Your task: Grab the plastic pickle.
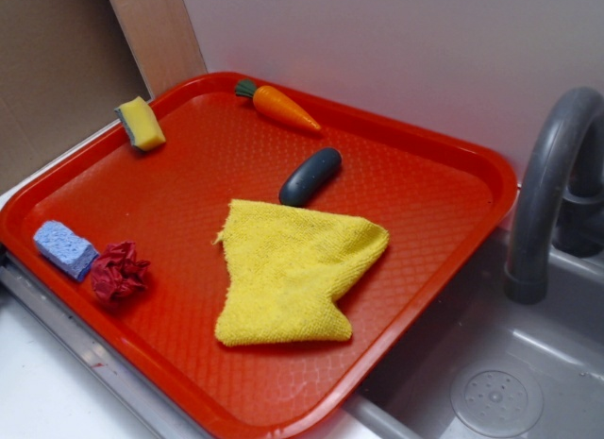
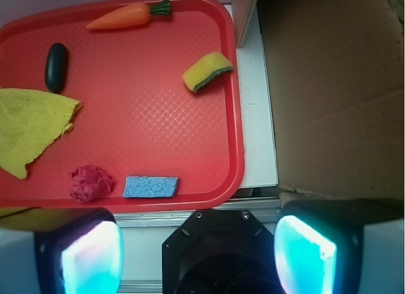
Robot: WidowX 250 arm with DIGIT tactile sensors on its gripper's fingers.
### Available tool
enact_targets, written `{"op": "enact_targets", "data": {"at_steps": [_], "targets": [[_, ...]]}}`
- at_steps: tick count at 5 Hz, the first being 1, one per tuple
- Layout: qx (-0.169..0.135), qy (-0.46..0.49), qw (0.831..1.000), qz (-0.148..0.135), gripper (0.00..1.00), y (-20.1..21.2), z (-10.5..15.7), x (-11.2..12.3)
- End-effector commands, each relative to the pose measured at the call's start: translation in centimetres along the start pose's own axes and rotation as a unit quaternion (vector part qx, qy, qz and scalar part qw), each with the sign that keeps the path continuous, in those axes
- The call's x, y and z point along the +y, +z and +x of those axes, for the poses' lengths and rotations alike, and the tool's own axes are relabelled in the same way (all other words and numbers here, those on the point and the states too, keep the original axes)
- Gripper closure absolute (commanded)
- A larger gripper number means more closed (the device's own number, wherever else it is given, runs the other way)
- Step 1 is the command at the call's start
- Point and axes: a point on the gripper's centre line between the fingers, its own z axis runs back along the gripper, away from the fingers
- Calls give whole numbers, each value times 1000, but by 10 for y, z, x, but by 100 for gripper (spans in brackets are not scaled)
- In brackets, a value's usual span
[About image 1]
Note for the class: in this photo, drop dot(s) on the dark green plastic pickle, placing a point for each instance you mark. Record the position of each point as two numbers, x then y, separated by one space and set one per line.
309 177

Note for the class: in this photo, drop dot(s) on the yellow microfiber cloth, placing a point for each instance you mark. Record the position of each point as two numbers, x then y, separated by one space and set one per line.
288 268

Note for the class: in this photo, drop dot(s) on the orange plastic carrot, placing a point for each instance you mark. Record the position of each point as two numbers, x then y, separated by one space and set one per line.
276 105

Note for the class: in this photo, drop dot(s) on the red plastic tray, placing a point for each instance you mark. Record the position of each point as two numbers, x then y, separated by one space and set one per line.
438 197

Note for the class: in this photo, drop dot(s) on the yellow green scrub sponge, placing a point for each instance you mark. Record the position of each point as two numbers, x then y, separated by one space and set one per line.
141 124

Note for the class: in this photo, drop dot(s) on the crumpled red paper ball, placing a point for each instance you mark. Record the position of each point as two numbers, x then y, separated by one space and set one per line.
117 273

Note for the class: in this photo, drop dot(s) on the grey plastic sink basin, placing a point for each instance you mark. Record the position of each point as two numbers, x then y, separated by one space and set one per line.
478 365

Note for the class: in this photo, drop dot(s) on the blue sponge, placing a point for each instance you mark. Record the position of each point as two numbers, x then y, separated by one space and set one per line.
70 253

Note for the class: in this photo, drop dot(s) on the wooden board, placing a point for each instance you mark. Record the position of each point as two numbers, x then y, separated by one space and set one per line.
161 38

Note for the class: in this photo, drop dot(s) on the grey plastic faucet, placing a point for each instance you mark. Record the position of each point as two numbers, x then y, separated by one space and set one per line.
560 203

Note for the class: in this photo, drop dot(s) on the brown cardboard panel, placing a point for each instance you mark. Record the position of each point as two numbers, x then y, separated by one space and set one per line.
65 66

